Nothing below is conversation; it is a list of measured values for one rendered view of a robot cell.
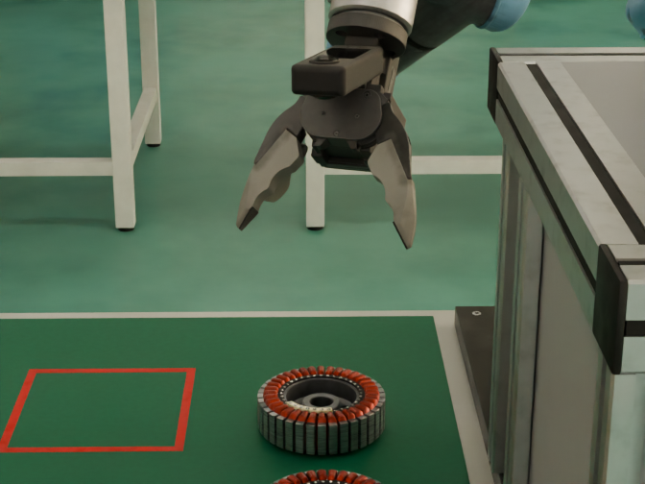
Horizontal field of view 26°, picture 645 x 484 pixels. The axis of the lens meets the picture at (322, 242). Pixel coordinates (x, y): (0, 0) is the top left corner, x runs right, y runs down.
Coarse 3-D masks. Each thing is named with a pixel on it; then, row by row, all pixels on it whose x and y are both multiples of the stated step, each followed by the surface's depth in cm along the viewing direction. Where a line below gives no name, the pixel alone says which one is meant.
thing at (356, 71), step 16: (336, 48) 120; (352, 48) 119; (368, 48) 119; (304, 64) 112; (320, 64) 111; (336, 64) 111; (352, 64) 112; (368, 64) 116; (304, 80) 111; (320, 80) 111; (336, 80) 111; (352, 80) 113; (368, 80) 117; (320, 96) 112; (336, 96) 113
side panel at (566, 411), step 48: (528, 240) 86; (528, 288) 88; (528, 336) 89; (576, 336) 77; (528, 384) 90; (576, 384) 77; (624, 384) 62; (528, 432) 91; (576, 432) 77; (624, 432) 63; (528, 480) 93; (576, 480) 77; (624, 480) 64
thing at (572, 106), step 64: (512, 64) 96; (576, 64) 97; (640, 64) 97; (512, 128) 91; (576, 128) 83; (640, 128) 82; (576, 192) 71; (640, 192) 71; (576, 256) 70; (640, 256) 63; (640, 320) 61
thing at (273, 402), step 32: (288, 384) 124; (320, 384) 125; (352, 384) 124; (288, 416) 119; (320, 416) 118; (352, 416) 118; (384, 416) 122; (288, 448) 119; (320, 448) 118; (352, 448) 119
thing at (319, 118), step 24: (336, 24) 121; (360, 24) 120; (384, 24) 120; (384, 48) 123; (384, 72) 124; (312, 96) 119; (360, 96) 118; (384, 96) 118; (312, 120) 119; (336, 120) 118; (360, 120) 118; (312, 144) 121; (336, 144) 119; (360, 144) 118; (336, 168) 125; (360, 168) 124
